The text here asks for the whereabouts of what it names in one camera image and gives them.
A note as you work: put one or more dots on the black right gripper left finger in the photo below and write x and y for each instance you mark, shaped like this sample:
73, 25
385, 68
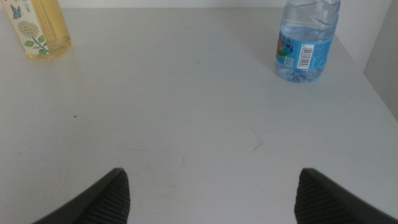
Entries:
105, 202

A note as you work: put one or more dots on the yellow tea bottle green label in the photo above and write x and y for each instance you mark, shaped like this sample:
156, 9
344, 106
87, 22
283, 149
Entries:
46, 28

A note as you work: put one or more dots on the clear water bottle blue label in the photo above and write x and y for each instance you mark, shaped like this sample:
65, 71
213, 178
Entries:
306, 46

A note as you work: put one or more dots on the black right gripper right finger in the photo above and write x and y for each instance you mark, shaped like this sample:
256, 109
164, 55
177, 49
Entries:
320, 202

